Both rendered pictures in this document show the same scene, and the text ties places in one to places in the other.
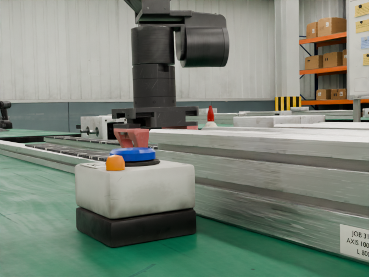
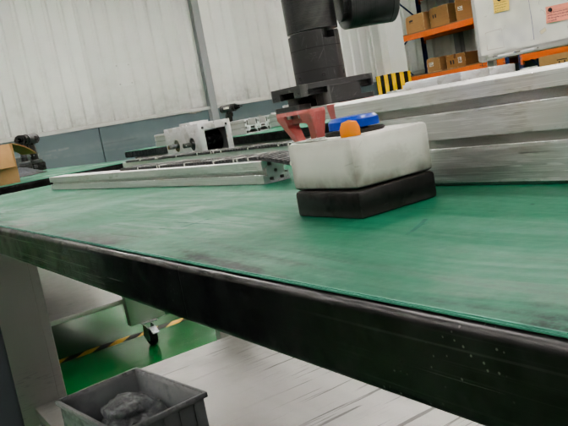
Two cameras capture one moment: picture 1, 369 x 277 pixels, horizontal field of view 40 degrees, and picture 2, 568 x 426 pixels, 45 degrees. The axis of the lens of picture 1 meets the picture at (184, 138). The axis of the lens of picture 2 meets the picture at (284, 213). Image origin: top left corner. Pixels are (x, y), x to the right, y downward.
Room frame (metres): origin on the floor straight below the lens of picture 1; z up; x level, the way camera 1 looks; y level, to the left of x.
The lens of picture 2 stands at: (-0.10, 0.13, 0.87)
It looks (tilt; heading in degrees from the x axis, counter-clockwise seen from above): 8 degrees down; 359
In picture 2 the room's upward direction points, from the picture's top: 10 degrees counter-clockwise
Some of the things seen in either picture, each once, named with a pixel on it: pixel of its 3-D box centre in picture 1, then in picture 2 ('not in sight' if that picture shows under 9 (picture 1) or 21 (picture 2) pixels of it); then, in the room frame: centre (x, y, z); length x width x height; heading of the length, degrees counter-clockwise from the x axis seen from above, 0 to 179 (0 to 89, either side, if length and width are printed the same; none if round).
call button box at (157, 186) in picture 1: (142, 195); (368, 166); (0.45, 0.04, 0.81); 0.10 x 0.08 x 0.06; 122
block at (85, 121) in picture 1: (95, 130); (186, 144); (1.72, 0.30, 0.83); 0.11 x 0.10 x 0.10; 124
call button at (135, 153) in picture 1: (132, 159); (354, 127); (0.44, 0.05, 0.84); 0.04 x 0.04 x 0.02
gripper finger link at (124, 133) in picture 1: (147, 147); (320, 130); (0.68, 0.05, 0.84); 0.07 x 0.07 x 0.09; 32
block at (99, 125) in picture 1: (106, 131); (203, 142); (1.61, 0.25, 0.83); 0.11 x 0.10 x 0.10; 121
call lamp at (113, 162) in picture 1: (115, 161); (349, 128); (0.40, 0.06, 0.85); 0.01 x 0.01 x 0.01
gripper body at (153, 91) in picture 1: (154, 93); (318, 65); (0.68, 0.04, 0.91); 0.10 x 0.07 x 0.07; 122
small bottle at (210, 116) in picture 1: (211, 129); not in sight; (1.24, -0.06, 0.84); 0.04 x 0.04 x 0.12
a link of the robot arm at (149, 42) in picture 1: (157, 47); (314, 9); (0.69, 0.03, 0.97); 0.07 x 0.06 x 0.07; 102
